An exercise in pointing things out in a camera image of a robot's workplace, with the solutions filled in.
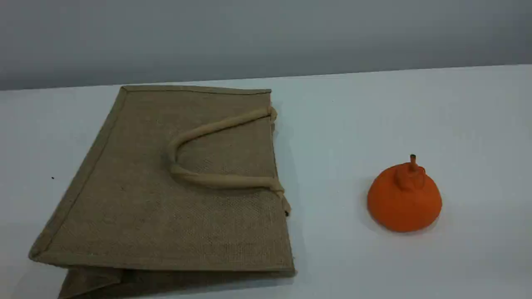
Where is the brown jute bag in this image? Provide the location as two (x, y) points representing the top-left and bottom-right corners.
(28, 85), (296, 299)

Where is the orange toy fruit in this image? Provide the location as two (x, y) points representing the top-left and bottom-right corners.
(367, 154), (443, 233)

